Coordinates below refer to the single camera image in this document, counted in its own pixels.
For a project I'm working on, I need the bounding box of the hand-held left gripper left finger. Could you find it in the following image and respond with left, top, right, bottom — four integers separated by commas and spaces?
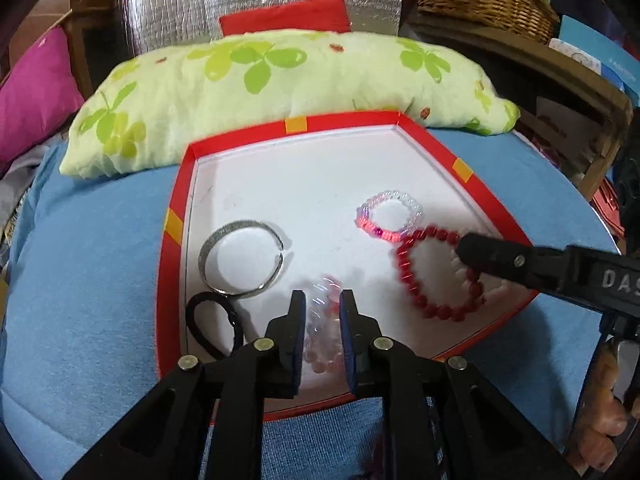
62, 290, 307, 480

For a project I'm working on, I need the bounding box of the red beaded bracelet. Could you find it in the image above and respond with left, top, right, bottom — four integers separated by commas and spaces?
395, 226, 486, 322

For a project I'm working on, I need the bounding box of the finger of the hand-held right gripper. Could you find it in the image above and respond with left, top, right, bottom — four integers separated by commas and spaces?
456, 232, 569, 294

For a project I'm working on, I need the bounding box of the silver bangle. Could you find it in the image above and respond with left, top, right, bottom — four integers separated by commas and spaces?
198, 219, 286, 301

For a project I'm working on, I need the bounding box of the white beaded bracelet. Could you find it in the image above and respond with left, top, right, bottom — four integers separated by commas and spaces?
447, 252, 511, 306

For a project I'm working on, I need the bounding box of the pink pillow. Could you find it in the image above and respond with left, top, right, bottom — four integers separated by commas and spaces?
0, 25, 86, 171

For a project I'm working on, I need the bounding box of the grey cloth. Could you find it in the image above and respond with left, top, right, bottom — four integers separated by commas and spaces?
0, 130, 66, 241

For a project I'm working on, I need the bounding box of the red cardboard box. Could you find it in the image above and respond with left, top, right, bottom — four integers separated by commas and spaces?
156, 110, 538, 423

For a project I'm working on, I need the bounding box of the light blue cardboard box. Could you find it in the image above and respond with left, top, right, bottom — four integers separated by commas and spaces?
557, 15, 640, 106

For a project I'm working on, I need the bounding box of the pink spiral hair tie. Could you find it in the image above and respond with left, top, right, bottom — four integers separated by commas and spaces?
356, 189, 423, 243

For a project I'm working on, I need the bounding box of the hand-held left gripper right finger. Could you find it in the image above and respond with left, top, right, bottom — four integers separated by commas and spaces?
339, 289, 583, 480

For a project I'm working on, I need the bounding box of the black hair tie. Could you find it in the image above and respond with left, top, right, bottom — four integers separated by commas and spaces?
186, 291, 246, 361

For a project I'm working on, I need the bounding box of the blue blanket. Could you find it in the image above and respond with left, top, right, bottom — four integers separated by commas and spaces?
0, 125, 621, 480

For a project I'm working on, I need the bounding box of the green floral pillow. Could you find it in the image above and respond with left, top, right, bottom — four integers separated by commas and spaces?
60, 30, 521, 178

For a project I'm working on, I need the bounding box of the wooden railing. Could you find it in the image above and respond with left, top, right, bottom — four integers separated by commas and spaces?
70, 0, 126, 96

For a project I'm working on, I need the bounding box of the person's right hand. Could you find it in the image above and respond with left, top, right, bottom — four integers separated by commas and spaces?
580, 345, 640, 476

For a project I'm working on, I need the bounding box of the small red pillow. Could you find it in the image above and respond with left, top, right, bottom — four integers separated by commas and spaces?
219, 0, 353, 38

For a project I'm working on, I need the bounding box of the clear pink beaded bracelet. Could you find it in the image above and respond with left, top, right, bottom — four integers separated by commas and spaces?
302, 275, 351, 376

